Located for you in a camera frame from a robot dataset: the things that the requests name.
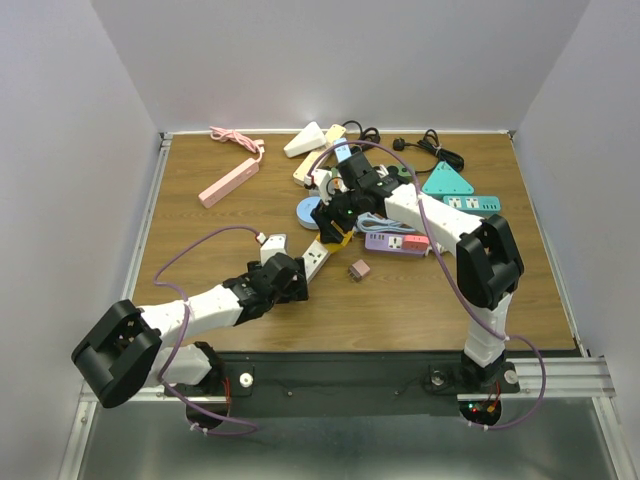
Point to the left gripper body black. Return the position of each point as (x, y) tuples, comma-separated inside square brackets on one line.
[(294, 290)]

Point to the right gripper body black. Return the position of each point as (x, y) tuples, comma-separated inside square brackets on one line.
[(351, 198)]

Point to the yellow cube socket adapter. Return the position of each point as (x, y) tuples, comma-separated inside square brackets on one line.
[(333, 238)]

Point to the white usb power strip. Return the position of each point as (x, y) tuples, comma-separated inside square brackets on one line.
[(314, 258)]

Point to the small pink plug adapter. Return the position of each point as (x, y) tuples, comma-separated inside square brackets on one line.
[(359, 270)]

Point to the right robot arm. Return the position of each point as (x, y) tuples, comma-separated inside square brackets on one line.
[(488, 262)]

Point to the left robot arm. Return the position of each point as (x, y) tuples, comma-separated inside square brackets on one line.
[(127, 347)]

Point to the round light blue socket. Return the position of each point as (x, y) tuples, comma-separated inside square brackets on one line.
[(304, 210)]

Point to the dark green power strip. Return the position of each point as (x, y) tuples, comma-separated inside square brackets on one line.
[(399, 172)]

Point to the light blue power strip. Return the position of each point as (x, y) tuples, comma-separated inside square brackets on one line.
[(341, 150)]

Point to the purple pink power strip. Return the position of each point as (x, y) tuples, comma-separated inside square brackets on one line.
[(398, 243)]

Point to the beige wooden power strip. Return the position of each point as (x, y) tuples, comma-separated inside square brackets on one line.
[(334, 133)]

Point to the white triangular power strip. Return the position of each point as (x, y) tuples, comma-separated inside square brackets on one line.
[(308, 139)]

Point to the teal triangular power strip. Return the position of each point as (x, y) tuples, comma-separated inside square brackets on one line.
[(445, 181)]

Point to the teal long power strip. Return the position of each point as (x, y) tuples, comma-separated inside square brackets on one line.
[(477, 205)]

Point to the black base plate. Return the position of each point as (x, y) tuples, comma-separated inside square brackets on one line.
[(300, 384)]

